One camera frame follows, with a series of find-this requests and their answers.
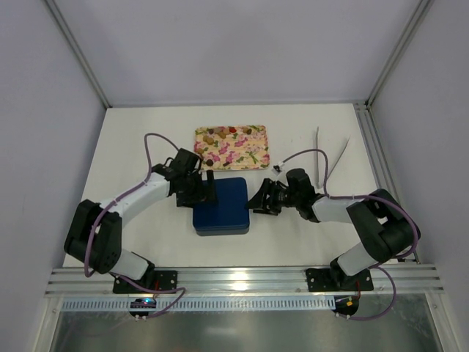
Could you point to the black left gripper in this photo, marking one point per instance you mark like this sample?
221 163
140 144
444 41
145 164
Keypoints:
201 194

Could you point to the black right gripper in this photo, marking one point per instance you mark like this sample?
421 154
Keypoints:
270 197

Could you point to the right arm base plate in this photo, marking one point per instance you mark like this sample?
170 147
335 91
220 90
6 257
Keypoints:
327 280

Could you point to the slotted cable duct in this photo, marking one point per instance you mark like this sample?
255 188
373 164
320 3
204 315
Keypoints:
200 304

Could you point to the floral serving tray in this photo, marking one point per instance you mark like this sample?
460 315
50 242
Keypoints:
232 147

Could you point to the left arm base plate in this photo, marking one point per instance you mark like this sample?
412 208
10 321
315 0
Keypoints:
153 281

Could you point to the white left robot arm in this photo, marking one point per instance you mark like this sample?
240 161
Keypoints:
95 234

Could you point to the blue box lid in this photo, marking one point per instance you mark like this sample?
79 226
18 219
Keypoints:
232 194

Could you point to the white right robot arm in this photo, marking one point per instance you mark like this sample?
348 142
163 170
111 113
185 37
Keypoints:
385 230

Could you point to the blue chocolate box with tray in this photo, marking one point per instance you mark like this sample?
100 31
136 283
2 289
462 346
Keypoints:
212 230

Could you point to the aluminium frame rail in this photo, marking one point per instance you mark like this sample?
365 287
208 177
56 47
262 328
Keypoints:
405 277

